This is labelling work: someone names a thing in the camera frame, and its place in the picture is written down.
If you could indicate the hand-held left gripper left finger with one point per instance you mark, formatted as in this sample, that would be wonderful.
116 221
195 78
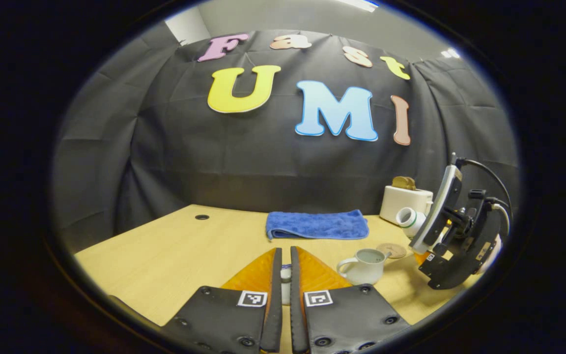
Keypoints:
277 295

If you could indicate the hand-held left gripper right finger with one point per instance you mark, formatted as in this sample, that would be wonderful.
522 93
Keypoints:
295 305

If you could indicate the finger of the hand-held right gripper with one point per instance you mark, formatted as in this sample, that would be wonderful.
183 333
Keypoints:
447 270

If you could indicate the round wooden coaster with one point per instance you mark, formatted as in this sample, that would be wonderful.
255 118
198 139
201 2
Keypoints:
395 250

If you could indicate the white plastic water bottle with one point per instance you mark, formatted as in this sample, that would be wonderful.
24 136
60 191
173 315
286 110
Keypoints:
410 221

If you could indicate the white ceramic teacup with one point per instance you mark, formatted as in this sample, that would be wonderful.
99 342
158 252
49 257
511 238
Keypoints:
366 270

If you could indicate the brown bread slice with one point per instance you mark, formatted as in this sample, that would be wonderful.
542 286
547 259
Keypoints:
399 183
410 184

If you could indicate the white toaster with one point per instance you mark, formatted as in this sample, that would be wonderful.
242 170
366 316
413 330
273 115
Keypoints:
401 199

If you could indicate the blue towel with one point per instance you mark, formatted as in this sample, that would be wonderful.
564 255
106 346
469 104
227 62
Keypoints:
317 225

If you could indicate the black backdrop cloth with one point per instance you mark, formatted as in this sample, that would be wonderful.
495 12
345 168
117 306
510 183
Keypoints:
214 162

